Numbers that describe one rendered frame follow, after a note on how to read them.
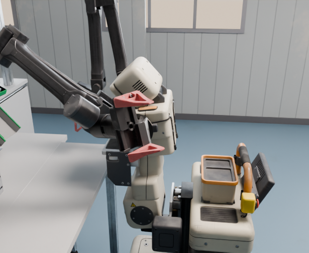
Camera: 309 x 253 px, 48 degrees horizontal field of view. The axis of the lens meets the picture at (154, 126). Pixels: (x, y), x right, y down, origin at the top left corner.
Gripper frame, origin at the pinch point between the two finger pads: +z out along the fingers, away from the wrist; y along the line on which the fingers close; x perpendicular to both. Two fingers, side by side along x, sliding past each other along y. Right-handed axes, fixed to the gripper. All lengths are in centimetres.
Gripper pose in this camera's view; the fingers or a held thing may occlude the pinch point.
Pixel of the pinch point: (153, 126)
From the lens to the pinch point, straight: 69.6
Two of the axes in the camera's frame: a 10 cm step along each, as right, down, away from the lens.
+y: -2.2, -9.5, -2.1
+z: 6.8, 0.0, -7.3
